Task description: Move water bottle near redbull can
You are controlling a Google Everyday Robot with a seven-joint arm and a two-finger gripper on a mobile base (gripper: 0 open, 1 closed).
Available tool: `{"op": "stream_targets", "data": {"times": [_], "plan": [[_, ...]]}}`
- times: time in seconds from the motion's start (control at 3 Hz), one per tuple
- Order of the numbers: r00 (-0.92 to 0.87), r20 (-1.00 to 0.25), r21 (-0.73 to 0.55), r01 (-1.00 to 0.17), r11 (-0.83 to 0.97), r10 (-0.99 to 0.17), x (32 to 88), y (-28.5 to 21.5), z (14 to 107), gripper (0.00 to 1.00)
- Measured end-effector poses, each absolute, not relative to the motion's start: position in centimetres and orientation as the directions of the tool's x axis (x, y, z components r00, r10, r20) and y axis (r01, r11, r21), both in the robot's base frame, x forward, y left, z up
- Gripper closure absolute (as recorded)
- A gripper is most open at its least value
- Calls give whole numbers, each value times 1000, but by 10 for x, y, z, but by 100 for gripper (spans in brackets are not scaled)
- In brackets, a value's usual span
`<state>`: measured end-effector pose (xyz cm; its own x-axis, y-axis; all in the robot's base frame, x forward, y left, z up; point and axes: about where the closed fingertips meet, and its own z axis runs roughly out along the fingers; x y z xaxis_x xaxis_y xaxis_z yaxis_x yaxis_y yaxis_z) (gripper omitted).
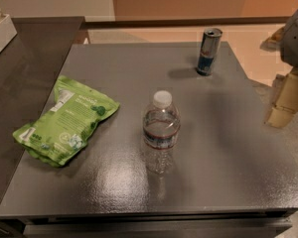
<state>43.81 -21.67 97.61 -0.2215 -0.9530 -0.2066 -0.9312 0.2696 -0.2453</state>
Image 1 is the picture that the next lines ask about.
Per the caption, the green snack bag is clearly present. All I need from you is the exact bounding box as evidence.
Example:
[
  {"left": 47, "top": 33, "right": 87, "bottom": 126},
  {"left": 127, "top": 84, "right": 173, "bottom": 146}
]
[{"left": 13, "top": 75, "right": 119, "bottom": 168}]

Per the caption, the dark side counter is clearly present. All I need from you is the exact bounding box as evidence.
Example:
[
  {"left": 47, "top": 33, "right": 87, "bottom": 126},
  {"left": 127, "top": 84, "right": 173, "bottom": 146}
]
[{"left": 0, "top": 17, "right": 83, "bottom": 203}]

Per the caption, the white box on counter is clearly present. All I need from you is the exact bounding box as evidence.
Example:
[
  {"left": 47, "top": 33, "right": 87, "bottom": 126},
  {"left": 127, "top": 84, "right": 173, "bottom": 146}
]
[{"left": 0, "top": 14, "right": 17, "bottom": 53}]

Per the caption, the clear plastic water bottle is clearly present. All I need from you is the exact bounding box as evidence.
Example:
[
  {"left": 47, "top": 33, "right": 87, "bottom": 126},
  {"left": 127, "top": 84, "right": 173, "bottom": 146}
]
[{"left": 142, "top": 90, "right": 181, "bottom": 174}]

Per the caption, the redbull can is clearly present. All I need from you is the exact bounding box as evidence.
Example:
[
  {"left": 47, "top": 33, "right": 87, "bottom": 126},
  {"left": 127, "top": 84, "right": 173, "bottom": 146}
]
[{"left": 197, "top": 28, "right": 223, "bottom": 76}]

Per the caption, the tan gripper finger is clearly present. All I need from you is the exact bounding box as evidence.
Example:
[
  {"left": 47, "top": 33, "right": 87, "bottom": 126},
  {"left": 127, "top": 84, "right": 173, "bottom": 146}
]
[
  {"left": 260, "top": 28, "right": 284, "bottom": 52},
  {"left": 265, "top": 67, "right": 298, "bottom": 128}
]

